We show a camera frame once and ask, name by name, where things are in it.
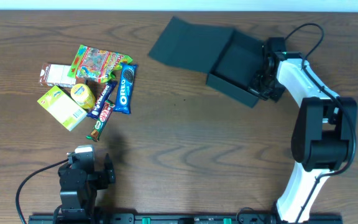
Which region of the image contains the black box with lid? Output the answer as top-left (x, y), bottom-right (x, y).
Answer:
top-left (149, 17), bottom-right (264, 108)

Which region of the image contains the green yellow snack box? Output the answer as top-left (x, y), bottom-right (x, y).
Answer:
top-left (37, 86), bottom-right (87, 131)

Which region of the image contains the brown white snack box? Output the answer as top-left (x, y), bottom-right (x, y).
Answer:
top-left (39, 63), bottom-right (86, 88)

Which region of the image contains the colourful gummy candy bag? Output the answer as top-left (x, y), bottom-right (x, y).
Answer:
top-left (67, 45), bottom-right (133, 83)

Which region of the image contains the blue Oreo cookie pack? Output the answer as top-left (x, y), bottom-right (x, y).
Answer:
top-left (113, 63), bottom-right (137, 114)

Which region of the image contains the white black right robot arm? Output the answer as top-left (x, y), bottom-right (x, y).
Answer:
top-left (249, 37), bottom-right (357, 223)

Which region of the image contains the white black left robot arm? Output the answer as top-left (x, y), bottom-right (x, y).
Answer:
top-left (52, 151), bottom-right (116, 223)

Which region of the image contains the red KitKat bar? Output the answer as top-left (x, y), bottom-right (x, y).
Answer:
top-left (86, 100), bottom-right (115, 142)

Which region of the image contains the yellow round candy tub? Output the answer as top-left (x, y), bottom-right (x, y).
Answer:
top-left (70, 83), bottom-right (96, 110)

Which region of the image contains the purple Dairy Milk bar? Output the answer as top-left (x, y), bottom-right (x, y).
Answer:
top-left (87, 81), bottom-right (117, 119)

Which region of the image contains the black mounting rail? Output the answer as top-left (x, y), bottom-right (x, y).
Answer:
top-left (28, 213), bottom-right (343, 224)

